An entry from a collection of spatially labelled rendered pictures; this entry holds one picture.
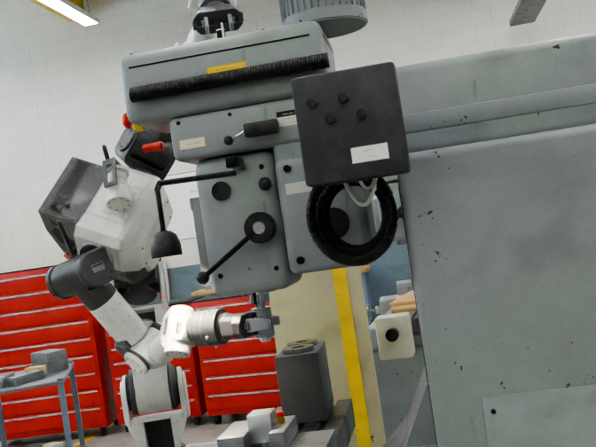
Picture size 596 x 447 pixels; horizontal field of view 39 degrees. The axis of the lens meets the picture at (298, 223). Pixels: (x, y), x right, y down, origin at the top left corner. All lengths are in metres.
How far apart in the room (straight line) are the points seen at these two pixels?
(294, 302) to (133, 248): 1.54
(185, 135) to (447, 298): 0.68
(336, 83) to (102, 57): 10.45
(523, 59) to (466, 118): 0.17
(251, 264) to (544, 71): 0.76
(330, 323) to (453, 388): 2.01
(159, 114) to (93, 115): 10.00
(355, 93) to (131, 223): 0.92
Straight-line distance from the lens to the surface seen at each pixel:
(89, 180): 2.42
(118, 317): 2.30
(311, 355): 2.31
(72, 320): 7.20
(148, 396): 2.65
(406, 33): 11.20
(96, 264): 2.26
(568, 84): 1.89
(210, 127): 1.91
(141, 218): 2.33
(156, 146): 2.16
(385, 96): 1.60
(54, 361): 5.21
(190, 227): 11.40
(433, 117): 1.85
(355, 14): 1.95
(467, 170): 1.73
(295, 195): 1.86
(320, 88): 1.61
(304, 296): 3.73
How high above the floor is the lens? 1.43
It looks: 1 degrees up
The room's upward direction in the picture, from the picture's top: 8 degrees counter-clockwise
